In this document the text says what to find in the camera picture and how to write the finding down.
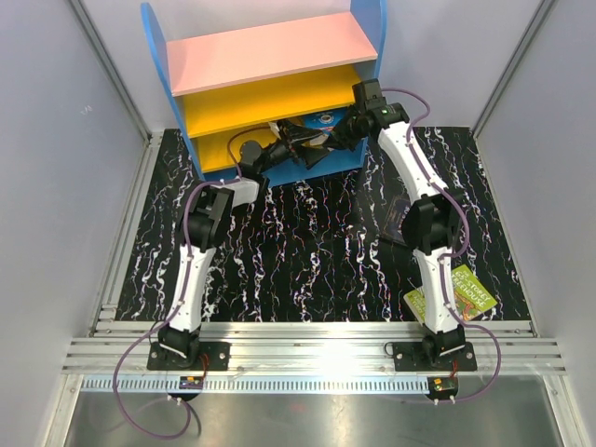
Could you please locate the right small circuit board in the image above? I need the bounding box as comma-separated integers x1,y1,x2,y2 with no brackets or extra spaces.
429,376,459,395

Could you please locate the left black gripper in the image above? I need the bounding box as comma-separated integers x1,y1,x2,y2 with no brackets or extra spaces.
258,118,329,174

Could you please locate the dark tale of two cities book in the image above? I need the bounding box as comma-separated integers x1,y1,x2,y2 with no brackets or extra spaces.
380,195,411,246

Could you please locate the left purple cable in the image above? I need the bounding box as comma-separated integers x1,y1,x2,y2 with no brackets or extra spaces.
107,125,280,441

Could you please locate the colourful wooden bookshelf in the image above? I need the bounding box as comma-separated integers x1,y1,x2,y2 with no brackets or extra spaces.
141,1,387,180

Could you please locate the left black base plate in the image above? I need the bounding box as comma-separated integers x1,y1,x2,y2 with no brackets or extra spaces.
146,342,231,372

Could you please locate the blue 130-storey treehouse book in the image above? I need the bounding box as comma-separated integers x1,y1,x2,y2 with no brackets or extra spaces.
301,108,346,136

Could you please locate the aluminium rail frame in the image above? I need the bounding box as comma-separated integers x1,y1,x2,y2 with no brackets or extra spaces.
49,130,595,446

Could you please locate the slotted white cable duct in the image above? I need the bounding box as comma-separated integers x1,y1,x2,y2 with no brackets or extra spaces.
82,374,429,395

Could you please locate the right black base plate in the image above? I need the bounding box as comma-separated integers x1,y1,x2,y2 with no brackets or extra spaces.
389,342,478,373

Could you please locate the left small circuit board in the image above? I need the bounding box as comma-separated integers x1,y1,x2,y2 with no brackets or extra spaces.
179,376,204,390

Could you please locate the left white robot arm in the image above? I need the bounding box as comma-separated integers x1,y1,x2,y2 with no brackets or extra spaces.
148,119,329,371

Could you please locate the black marble pattern mat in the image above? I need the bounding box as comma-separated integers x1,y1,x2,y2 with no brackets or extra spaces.
115,127,530,322

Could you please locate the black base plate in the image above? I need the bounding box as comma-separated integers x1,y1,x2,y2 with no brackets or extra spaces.
389,342,478,373
146,342,231,372

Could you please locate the green 65-storey treehouse book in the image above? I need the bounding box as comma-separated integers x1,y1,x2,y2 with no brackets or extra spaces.
404,264,497,324

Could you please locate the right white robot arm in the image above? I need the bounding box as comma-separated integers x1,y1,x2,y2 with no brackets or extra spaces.
324,79,469,370

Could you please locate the small circuit board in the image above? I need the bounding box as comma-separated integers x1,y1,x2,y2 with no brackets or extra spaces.
429,376,459,395
179,376,204,390

